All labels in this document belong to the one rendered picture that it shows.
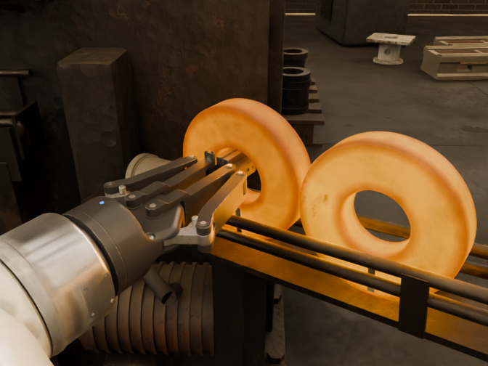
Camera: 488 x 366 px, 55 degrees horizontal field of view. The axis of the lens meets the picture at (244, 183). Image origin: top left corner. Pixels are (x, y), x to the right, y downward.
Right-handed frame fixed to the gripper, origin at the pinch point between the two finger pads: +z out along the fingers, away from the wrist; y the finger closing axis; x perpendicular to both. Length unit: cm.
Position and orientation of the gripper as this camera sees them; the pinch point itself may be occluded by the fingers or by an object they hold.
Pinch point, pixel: (243, 158)
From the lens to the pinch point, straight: 49.5
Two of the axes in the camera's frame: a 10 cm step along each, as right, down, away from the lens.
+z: 6.0, -4.1, 6.8
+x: -0.3, -8.7, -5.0
